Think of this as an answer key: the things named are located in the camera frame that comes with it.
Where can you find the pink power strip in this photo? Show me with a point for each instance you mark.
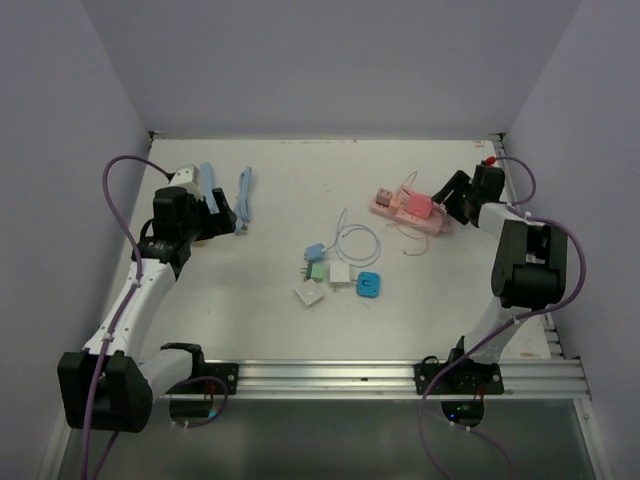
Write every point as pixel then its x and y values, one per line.
pixel 437 223

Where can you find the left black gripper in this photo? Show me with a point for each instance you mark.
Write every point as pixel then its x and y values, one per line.
pixel 217 224

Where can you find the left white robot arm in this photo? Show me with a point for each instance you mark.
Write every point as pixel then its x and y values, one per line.
pixel 106 386

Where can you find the aluminium front rail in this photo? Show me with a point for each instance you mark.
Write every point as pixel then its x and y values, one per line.
pixel 528 379

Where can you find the blue round plug adapter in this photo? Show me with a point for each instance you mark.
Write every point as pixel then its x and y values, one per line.
pixel 368 284

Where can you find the light blue charger plug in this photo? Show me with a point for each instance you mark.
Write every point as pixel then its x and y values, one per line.
pixel 315 253

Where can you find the tan cube adapter on strip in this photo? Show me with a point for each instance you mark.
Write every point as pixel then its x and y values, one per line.
pixel 383 197

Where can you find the red pink charger plug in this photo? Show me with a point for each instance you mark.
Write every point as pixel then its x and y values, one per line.
pixel 419 206

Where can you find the white cube charger plug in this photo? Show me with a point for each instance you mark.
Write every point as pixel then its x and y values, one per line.
pixel 339 275

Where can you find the blue power strip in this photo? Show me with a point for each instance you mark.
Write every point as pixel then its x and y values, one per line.
pixel 207 186

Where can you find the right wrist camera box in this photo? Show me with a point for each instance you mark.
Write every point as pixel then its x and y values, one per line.
pixel 487 163

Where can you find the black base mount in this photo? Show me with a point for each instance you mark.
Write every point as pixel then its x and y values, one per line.
pixel 207 380
pixel 467 378

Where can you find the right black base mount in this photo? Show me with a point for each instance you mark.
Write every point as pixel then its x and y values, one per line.
pixel 467 378

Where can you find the green charger plug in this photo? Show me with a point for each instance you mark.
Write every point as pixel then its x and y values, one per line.
pixel 315 271

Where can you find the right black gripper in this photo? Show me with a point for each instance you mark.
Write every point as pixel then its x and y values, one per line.
pixel 459 181

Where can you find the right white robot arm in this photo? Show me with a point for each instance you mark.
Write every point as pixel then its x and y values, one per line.
pixel 528 276

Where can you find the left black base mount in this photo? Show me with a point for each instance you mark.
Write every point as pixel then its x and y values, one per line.
pixel 207 380

